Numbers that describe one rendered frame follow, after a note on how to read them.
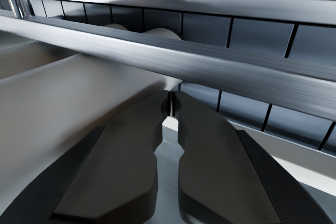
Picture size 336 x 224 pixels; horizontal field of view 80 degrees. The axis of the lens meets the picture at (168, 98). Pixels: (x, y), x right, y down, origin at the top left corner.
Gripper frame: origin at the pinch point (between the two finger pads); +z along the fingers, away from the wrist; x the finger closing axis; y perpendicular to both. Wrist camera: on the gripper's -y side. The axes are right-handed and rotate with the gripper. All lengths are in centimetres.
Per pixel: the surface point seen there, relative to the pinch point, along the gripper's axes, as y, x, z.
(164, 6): -4.0, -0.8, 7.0
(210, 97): 2.8, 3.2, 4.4
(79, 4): -3.5, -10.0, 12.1
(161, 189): 28.9, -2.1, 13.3
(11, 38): -1.1, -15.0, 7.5
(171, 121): 3.9, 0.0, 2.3
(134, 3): -4.0, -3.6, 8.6
